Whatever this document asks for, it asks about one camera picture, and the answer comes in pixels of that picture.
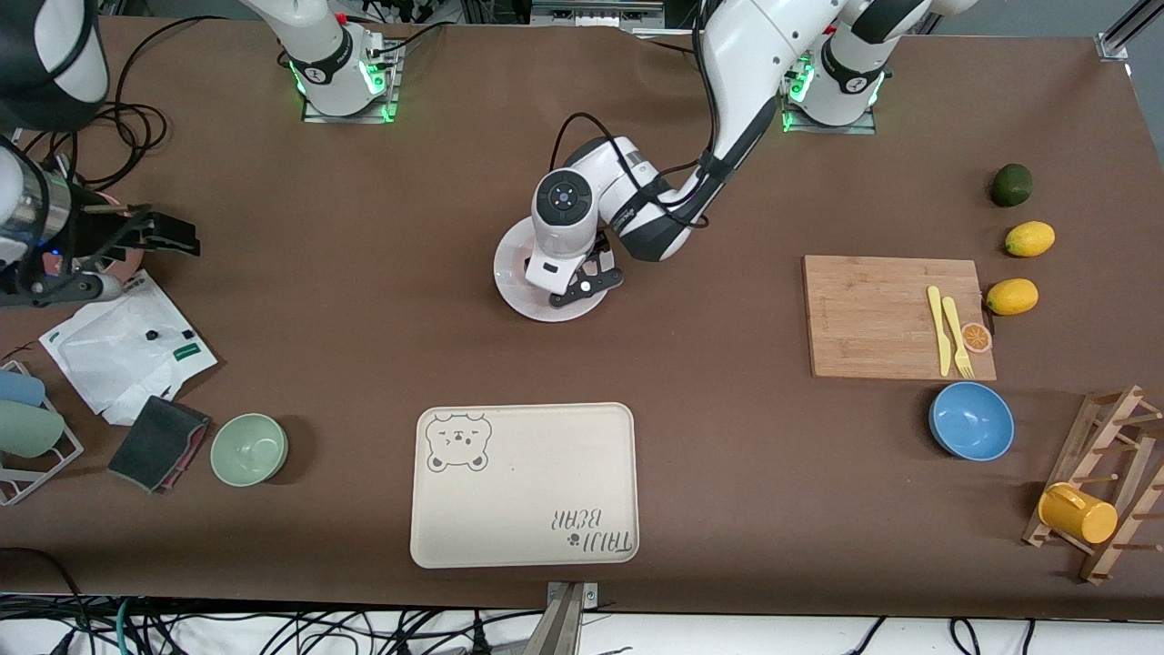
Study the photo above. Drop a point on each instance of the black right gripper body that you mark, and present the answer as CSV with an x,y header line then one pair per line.
x,y
102,235

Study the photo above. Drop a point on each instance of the white round plate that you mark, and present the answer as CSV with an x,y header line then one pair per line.
x,y
509,273

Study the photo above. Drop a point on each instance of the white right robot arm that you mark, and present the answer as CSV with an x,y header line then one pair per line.
x,y
327,64

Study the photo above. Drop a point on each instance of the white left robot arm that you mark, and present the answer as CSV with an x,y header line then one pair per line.
x,y
746,55

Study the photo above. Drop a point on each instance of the pink bowl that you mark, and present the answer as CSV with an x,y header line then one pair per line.
x,y
129,264

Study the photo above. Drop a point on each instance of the white plastic bag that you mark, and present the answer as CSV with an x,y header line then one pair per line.
x,y
109,355

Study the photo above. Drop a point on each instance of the pale blue cup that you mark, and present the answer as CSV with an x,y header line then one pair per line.
x,y
20,389

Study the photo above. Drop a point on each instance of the dark grey pink-edged cloth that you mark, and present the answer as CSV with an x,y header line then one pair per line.
x,y
155,441

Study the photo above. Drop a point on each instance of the pale green bowl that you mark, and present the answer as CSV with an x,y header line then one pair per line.
x,y
248,449

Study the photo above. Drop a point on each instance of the pale green cup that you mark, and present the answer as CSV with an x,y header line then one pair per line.
x,y
27,429

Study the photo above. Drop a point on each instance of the cream bear print tray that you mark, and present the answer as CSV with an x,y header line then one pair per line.
x,y
527,491

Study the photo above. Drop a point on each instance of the wooden cutting board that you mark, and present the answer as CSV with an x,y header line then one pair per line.
x,y
855,309

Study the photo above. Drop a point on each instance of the grey metal box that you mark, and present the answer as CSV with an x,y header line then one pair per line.
x,y
596,13

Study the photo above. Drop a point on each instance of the yellow plastic knife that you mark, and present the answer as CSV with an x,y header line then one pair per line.
x,y
938,327

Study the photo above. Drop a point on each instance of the yellow plastic fork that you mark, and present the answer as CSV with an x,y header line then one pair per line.
x,y
955,327

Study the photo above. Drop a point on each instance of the toy orange slice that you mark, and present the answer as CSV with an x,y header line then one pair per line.
x,y
977,337

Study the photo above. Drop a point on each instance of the blue bowl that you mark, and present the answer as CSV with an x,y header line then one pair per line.
x,y
971,421

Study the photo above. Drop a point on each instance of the yellow lemon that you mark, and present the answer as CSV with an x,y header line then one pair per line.
x,y
1012,297
1030,239

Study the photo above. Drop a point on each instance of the dark green avocado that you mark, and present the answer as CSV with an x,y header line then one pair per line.
x,y
1011,185

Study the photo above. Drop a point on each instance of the yellow cup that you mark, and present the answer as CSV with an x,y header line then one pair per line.
x,y
1078,514

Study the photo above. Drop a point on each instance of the wooden cup rack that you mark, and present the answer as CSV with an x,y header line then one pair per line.
x,y
1128,509

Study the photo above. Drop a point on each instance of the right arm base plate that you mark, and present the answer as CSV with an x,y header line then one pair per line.
x,y
350,118

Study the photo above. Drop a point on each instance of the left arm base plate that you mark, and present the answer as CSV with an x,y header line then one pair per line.
x,y
855,129

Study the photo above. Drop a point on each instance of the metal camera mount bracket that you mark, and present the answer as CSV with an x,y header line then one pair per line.
x,y
566,619

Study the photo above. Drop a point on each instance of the aluminium frame profile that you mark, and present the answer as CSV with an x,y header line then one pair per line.
x,y
1123,32

